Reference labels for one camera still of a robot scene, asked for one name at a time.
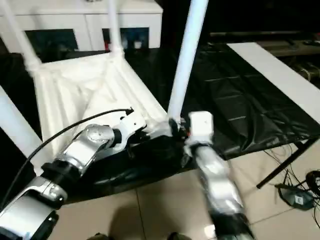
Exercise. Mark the white cabinet with openings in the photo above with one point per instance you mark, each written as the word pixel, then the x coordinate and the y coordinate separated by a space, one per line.
pixel 75 17

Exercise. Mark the black router with antennas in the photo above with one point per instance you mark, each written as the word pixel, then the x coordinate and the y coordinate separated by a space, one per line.
pixel 296 197

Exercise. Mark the black folding stand leg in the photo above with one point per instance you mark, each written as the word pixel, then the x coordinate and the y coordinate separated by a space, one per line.
pixel 285 165

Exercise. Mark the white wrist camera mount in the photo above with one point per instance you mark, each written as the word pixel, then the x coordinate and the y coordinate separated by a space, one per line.
pixel 132 125
pixel 201 125

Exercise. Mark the dark right robot foot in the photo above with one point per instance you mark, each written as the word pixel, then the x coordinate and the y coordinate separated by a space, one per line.
pixel 178 236

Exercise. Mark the flat white board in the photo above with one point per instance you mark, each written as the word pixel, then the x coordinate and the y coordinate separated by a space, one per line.
pixel 275 67

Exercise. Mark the white plastic table top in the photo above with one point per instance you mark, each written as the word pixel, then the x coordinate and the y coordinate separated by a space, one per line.
pixel 82 87

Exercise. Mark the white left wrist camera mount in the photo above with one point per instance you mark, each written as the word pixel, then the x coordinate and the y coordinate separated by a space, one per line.
pixel 132 125

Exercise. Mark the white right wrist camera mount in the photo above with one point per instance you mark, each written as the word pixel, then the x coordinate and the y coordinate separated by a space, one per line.
pixel 201 125

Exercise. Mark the black work mat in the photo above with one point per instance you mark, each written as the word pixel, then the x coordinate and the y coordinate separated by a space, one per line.
pixel 237 100

